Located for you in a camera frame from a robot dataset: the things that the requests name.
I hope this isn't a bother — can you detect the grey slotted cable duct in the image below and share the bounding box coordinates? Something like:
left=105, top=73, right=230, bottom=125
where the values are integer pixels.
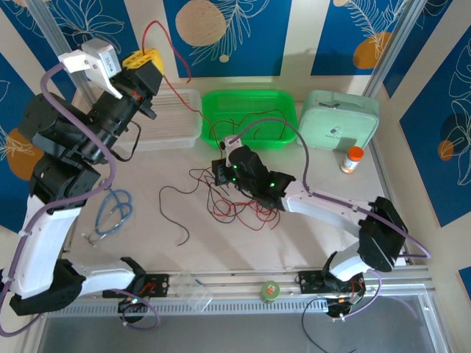
left=46, top=298, right=332, bottom=318

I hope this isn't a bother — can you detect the aluminium frame post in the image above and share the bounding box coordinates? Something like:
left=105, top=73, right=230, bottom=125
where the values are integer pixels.
left=362, top=0, right=424, bottom=99
left=26, top=0, right=103, bottom=115

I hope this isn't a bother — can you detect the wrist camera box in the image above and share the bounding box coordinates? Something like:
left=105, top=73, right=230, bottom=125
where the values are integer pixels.
left=57, top=38, right=123, bottom=99
left=222, top=134, right=244, bottom=165

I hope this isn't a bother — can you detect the blue stethoscope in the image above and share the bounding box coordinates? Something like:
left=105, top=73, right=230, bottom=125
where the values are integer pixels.
left=82, top=188, right=134, bottom=247

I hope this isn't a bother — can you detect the green round container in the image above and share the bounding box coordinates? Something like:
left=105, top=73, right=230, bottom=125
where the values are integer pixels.
left=259, top=279, right=281, bottom=304

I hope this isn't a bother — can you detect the green plastic basket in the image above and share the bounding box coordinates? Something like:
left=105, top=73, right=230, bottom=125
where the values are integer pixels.
left=200, top=90, right=299, bottom=151

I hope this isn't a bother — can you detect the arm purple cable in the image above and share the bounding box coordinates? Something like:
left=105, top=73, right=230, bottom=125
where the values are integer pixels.
left=0, top=68, right=162, bottom=338
left=237, top=117, right=432, bottom=319

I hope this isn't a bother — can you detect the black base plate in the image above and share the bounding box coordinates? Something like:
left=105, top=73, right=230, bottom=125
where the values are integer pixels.
left=297, top=270, right=367, bottom=296
left=101, top=273, right=171, bottom=299

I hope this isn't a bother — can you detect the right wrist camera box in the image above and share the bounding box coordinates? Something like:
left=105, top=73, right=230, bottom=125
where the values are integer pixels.
left=222, top=134, right=244, bottom=165

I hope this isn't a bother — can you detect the black power cable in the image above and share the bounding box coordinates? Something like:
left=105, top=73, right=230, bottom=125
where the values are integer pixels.
left=301, top=296, right=358, bottom=353

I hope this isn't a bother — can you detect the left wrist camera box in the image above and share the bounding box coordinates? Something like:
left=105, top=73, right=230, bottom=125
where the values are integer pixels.
left=57, top=38, right=123, bottom=99

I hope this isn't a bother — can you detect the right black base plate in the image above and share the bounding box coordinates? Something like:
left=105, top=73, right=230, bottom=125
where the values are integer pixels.
left=297, top=270, right=367, bottom=296

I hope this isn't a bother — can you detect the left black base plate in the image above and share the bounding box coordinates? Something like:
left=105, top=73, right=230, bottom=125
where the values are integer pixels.
left=101, top=273, right=171, bottom=299

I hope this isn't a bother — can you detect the mint green zip pouch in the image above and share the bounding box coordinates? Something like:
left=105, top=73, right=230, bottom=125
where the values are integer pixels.
left=297, top=90, right=380, bottom=151

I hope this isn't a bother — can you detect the white plastic basket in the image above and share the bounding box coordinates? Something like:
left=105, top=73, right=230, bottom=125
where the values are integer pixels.
left=127, top=88, right=203, bottom=152

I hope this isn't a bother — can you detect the orange capped pill bottle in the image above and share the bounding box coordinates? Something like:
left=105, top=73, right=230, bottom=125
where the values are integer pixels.
left=339, top=146, right=365, bottom=175

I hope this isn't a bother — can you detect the clear plastic box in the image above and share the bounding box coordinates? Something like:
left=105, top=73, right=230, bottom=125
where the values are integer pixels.
left=172, top=274, right=215, bottom=313

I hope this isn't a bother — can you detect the aluminium frame rail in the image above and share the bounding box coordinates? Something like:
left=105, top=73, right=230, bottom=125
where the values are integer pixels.
left=31, top=265, right=436, bottom=304

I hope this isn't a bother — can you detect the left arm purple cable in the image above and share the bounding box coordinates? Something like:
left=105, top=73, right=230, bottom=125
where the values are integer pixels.
left=0, top=68, right=162, bottom=338

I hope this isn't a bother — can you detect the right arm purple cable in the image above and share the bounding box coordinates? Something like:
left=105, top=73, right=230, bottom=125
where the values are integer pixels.
left=237, top=117, right=432, bottom=319

